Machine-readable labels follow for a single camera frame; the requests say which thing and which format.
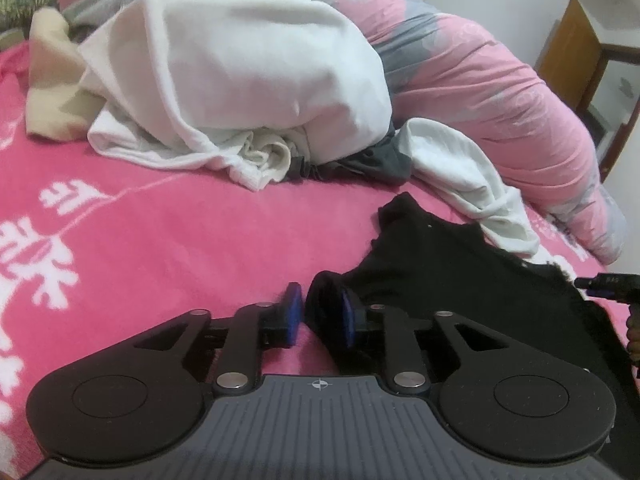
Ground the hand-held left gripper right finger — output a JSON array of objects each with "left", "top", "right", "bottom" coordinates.
[{"left": 342, "top": 294, "right": 508, "bottom": 397}]

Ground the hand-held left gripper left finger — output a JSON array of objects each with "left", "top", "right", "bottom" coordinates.
[{"left": 131, "top": 282, "right": 305, "bottom": 395}]

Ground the black t-shirt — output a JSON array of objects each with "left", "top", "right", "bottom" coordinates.
[{"left": 304, "top": 192, "right": 640, "bottom": 411}]

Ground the person's right hand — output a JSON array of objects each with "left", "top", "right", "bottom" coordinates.
[{"left": 626, "top": 305, "right": 640, "bottom": 367}]

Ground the pink floral blanket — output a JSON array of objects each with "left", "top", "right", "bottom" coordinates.
[{"left": 0, "top": 40, "right": 640, "bottom": 461}]

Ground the dark grey garment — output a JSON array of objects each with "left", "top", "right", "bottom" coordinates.
[{"left": 285, "top": 127, "right": 413, "bottom": 186}]

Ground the small white garment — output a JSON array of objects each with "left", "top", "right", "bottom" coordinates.
[{"left": 400, "top": 117, "right": 541, "bottom": 261}]

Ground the pink grey duvet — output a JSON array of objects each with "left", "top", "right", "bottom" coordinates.
[{"left": 57, "top": 0, "right": 628, "bottom": 266}]

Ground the wooden door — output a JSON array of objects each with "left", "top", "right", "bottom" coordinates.
[{"left": 535, "top": 0, "right": 601, "bottom": 111}]

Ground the large white shirt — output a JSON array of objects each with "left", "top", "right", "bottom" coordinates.
[{"left": 80, "top": 0, "right": 393, "bottom": 191}]

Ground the beige garment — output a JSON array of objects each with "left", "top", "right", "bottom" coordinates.
[{"left": 26, "top": 7, "right": 103, "bottom": 138}]

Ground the light grey garment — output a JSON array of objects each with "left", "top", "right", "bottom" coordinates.
[{"left": 60, "top": 0, "right": 311, "bottom": 43}]

